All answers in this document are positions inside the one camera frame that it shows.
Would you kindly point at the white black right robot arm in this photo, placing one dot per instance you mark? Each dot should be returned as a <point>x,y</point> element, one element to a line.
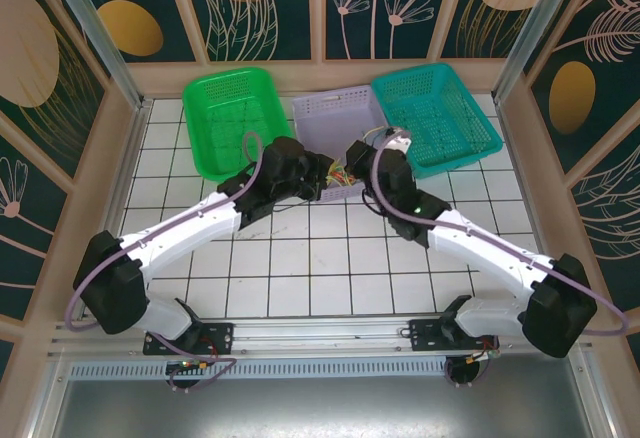
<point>490,248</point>

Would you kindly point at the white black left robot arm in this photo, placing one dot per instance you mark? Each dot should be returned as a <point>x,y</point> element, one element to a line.
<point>190,228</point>

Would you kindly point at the lavender plastic basket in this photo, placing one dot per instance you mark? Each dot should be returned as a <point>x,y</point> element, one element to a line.
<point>330,118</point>

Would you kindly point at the teal plastic basket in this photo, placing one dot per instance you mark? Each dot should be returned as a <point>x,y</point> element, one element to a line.
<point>435,108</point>

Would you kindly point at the green plastic basket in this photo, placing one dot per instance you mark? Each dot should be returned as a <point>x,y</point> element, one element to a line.
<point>225,108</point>

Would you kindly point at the grey metal panel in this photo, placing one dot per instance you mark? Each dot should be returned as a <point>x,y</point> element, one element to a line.
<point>320,408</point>

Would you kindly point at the aluminium side rail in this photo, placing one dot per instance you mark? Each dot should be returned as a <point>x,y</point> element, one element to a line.
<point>118,208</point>
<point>520,178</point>

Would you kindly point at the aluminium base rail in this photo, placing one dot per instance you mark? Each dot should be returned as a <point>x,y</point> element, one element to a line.
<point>320,333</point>

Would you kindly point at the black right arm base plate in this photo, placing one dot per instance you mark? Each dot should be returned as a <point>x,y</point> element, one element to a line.
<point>425,340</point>

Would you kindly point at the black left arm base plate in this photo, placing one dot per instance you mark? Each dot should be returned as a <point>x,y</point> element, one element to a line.
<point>220,338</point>

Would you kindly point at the aluminium frame post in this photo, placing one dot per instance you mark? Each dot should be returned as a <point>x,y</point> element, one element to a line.
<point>96,23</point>
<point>536,23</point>

